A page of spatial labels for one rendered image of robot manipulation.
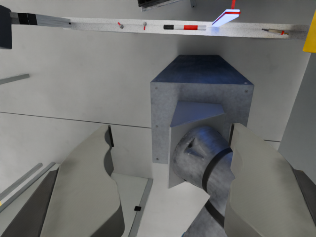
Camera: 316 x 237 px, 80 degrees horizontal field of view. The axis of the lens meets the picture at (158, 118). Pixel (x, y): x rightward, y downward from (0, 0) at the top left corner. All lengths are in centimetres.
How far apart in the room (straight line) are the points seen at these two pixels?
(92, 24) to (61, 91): 132
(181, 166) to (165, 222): 212
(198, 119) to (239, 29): 37
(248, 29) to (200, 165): 48
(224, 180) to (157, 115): 32
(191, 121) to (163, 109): 17
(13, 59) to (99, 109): 92
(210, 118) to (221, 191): 18
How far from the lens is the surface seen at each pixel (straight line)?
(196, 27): 69
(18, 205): 219
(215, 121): 51
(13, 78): 212
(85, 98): 193
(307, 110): 158
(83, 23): 83
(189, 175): 45
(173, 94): 59
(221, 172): 40
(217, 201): 39
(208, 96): 59
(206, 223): 40
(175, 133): 43
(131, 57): 166
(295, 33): 77
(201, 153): 43
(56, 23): 78
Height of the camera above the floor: 156
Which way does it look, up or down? 65 degrees down
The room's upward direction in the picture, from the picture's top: 154 degrees counter-clockwise
